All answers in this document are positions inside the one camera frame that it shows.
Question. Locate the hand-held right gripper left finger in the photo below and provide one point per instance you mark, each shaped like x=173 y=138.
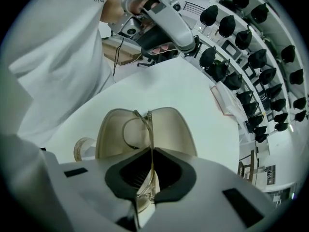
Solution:
x=91 y=192

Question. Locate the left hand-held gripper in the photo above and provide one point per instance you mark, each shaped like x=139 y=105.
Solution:
x=128 y=30

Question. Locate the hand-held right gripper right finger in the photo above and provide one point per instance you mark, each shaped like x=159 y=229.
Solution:
x=207 y=192

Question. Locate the beige glasses case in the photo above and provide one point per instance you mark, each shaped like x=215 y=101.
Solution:
x=169 y=129

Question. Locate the person's left forearm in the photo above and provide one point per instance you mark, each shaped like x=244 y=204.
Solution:
x=111 y=8

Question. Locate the person's left hand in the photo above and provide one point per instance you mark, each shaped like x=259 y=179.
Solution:
x=138 y=6

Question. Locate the cardboard box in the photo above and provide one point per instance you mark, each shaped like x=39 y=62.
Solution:
x=130 y=55

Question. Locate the white table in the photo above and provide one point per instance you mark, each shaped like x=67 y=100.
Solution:
x=169 y=86

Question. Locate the white metal shelf rack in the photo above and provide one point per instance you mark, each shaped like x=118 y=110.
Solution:
x=237 y=19

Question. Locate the person in white t-shirt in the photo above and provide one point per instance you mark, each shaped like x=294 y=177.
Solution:
x=60 y=57

